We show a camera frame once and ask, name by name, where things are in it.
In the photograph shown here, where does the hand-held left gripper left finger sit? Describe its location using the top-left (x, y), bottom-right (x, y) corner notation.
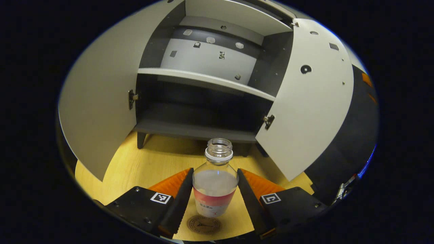
top-left (102, 168), bottom-right (194, 238)

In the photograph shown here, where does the white cabinet door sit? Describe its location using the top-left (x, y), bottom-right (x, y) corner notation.
top-left (255, 18), bottom-right (355, 182)
top-left (58, 0), bottom-right (185, 182)

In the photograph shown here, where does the black backdrop cloth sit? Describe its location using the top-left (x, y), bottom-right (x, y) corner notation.
top-left (303, 64), bottom-right (379, 205)

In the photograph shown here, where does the round brown coaster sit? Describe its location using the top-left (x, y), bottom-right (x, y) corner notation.
top-left (186, 214), bottom-right (222, 235)

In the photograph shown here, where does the clear bottle with pink label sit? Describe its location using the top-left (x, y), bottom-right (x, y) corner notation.
top-left (192, 138), bottom-right (239, 218)

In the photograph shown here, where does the white and grey cabinet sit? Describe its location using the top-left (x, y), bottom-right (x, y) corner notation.
top-left (134, 0), bottom-right (295, 158)

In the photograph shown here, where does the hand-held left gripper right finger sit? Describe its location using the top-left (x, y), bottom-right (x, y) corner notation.
top-left (237, 168), bottom-right (328, 239)

